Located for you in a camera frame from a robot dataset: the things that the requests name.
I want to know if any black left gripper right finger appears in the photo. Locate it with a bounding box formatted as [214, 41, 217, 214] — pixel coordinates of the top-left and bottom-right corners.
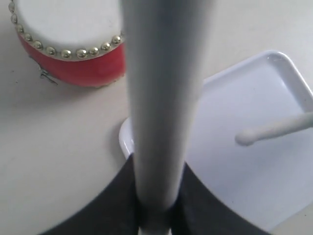
[171, 164, 268, 235]

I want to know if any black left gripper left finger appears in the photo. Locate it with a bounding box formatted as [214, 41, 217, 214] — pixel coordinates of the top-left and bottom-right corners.
[43, 156, 139, 235]

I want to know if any white wooden drumstick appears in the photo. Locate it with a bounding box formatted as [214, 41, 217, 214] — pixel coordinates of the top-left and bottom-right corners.
[235, 112, 313, 146]
[120, 0, 215, 235]

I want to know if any small red drum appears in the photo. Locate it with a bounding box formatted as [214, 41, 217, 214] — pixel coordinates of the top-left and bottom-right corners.
[8, 0, 126, 87]

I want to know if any white rectangular tray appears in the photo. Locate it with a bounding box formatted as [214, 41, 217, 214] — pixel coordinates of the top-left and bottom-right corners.
[118, 50, 313, 233]

